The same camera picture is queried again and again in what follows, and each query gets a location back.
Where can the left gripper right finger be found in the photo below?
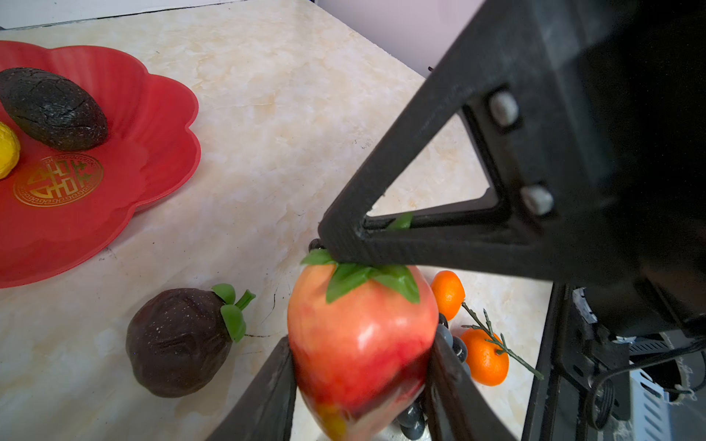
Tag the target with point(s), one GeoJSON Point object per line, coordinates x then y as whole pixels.
{"type": "Point", "coordinates": [464, 414]}

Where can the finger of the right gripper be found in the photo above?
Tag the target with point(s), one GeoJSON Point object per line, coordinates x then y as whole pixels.
{"type": "Point", "coordinates": [588, 118]}

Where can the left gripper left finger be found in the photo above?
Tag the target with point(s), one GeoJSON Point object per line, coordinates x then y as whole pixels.
{"type": "Point", "coordinates": [265, 410]}

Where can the red strawberry with green leaves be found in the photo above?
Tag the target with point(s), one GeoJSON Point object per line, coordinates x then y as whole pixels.
{"type": "Point", "coordinates": [360, 337]}

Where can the red flower-shaped fruit bowl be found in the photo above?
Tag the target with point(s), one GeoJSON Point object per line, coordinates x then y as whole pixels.
{"type": "Point", "coordinates": [60, 209]}

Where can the dark green avocado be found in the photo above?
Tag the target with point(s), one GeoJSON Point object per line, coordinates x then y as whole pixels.
{"type": "Point", "coordinates": [53, 110]}

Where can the small yellow quince fruit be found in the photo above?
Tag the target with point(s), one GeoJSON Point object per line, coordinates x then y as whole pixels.
{"type": "Point", "coordinates": [10, 150]}

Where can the black grape bunch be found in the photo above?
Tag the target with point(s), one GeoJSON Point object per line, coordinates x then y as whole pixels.
{"type": "Point", "coordinates": [413, 421]}

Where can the lower orange tangerine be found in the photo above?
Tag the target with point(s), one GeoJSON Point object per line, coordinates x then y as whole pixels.
{"type": "Point", "coordinates": [488, 364]}

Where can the orange tangerine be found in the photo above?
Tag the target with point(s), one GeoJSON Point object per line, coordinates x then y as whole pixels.
{"type": "Point", "coordinates": [448, 292]}
{"type": "Point", "coordinates": [488, 364]}

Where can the upper orange tangerine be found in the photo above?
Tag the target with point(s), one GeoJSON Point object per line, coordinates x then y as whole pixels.
{"type": "Point", "coordinates": [448, 292]}

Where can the white slotted cable duct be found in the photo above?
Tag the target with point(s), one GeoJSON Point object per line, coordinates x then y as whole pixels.
{"type": "Point", "coordinates": [654, 400]}

